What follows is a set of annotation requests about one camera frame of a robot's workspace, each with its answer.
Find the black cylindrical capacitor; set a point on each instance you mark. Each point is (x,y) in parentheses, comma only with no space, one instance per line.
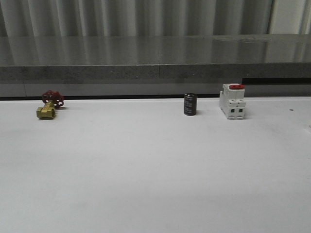
(190,104)

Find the brass valve red handwheel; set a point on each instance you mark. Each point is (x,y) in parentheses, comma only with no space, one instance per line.
(52,100)

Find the grey stone counter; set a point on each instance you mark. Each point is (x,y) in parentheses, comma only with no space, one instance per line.
(154,66)

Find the white circuit breaker red switch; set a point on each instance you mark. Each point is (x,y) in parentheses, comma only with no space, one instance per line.
(232,101)

